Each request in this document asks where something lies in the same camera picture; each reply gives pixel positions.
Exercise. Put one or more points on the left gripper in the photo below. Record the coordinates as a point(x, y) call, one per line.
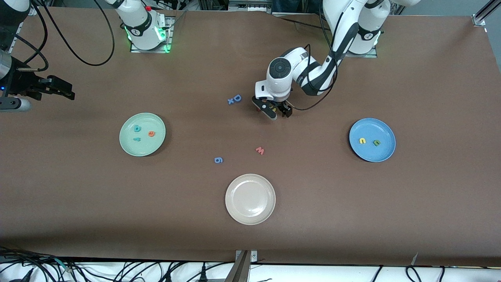
point(284, 106)

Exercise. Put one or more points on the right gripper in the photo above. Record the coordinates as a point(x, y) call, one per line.
point(24, 84)

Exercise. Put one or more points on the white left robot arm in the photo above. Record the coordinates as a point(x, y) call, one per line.
point(280, 68)

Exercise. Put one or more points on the blue letter D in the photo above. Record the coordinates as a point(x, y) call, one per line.
point(237, 98)

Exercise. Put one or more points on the pink letter w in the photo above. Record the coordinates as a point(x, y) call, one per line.
point(260, 150)

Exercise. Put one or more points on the beige plate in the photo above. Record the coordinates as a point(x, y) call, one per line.
point(250, 199)

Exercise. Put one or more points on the blue plate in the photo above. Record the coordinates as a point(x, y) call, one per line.
point(372, 152)

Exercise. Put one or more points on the person in blue jeans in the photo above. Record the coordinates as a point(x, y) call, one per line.
point(297, 4)

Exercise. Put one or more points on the light green plate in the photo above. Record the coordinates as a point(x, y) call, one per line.
point(137, 149)

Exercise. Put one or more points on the metal equipment rack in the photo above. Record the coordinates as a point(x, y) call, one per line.
point(250, 4)

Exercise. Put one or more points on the brown table cover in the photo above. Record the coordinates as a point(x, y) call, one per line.
point(352, 215)

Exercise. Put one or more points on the aluminium frame rail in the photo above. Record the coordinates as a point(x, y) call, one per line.
point(33, 10)
point(485, 11)

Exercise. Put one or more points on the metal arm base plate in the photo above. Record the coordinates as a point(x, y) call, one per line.
point(169, 39)
point(366, 55)

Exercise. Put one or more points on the small metal bracket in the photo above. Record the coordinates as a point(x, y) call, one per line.
point(253, 256)

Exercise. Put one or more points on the aluminium profile post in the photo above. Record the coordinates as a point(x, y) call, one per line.
point(239, 270)

